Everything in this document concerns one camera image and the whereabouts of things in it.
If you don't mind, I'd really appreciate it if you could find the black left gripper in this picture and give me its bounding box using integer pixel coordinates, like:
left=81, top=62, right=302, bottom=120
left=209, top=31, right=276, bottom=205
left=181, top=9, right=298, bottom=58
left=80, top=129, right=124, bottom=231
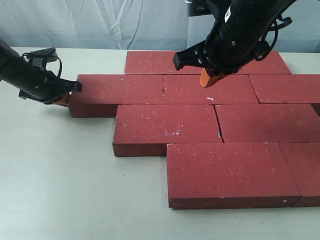
left=17, top=63, right=82, bottom=107

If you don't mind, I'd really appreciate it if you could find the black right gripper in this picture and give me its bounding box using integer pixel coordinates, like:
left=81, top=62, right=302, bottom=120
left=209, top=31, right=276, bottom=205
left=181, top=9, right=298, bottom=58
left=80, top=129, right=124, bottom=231
left=173, top=0, right=293, bottom=88

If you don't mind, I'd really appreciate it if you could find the red brick second row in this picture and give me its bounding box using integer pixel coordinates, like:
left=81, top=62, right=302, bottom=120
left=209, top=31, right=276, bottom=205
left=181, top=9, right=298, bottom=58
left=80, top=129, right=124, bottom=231
left=249, top=74, right=320, bottom=115
left=164, top=74, right=258, bottom=105

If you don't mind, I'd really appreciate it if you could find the red brick chipped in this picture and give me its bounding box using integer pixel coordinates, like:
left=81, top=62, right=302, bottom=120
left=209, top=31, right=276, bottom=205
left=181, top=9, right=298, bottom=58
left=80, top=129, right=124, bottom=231
left=112, top=104, right=222, bottom=157

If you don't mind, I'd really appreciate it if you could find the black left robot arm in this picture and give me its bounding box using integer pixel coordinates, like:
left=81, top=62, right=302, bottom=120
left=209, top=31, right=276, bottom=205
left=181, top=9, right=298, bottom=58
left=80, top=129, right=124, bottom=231
left=0, top=40, right=82, bottom=107

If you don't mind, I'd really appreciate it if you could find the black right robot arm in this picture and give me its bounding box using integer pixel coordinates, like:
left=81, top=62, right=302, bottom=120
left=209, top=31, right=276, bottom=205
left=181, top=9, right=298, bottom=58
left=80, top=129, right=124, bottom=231
left=173, top=0, right=294, bottom=88

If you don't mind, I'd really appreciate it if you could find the red brick third row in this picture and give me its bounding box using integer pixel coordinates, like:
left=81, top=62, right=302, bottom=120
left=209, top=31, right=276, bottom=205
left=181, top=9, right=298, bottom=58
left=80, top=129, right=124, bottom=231
left=215, top=104, right=320, bottom=143

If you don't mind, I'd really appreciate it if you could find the red brick back row right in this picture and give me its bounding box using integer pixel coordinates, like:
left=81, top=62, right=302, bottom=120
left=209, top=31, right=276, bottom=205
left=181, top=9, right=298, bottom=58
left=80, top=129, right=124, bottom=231
left=237, top=51, right=291, bottom=75

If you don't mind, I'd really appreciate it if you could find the red brick back row left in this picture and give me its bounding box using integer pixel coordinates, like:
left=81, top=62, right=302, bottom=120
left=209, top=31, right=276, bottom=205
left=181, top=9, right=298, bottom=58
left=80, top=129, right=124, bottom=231
left=124, top=51, right=201, bottom=75

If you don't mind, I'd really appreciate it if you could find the white backdrop cloth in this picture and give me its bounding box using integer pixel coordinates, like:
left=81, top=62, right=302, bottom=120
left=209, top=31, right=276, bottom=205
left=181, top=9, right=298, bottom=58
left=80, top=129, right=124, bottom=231
left=0, top=0, right=320, bottom=54

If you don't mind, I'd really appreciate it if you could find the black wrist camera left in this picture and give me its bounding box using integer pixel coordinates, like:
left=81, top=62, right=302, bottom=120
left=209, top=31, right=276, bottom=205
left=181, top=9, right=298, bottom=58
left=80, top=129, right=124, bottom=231
left=22, top=47, right=59, bottom=69

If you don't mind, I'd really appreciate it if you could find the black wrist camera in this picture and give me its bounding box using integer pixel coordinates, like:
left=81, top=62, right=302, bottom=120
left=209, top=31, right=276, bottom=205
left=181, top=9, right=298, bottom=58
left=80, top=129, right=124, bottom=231
left=185, top=0, right=214, bottom=17
left=22, top=47, right=59, bottom=69

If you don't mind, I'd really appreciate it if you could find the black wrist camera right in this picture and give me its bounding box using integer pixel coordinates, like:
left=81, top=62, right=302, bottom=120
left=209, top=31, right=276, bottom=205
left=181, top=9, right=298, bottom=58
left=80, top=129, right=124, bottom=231
left=185, top=0, right=214, bottom=17

